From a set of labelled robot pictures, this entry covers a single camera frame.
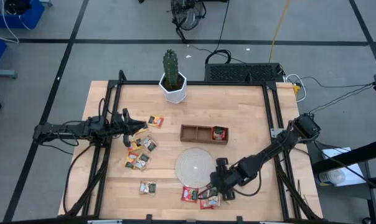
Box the grey metal platform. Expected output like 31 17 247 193
0 68 18 79

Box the black computer tower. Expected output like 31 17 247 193
204 62 284 83

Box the black metal cart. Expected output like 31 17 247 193
311 73 376 224

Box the white box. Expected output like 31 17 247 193
321 146 367 187

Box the yellow hanging cable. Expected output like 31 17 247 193
268 0 291 63

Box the round woven placemat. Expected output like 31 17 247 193
174 147 217 189

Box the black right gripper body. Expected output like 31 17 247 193
211 157 238 202

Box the green cactus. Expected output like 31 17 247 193
162 49 179 88

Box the white hexagonal plant pot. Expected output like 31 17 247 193
158 72 188 105

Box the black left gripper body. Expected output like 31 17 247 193
111 108 133 147

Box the white blue can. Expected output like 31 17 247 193
314 169 347 187

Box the black floor fan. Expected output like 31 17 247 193
170 0 207 43

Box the wooden compartment box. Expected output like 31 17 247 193
179 124 230 146

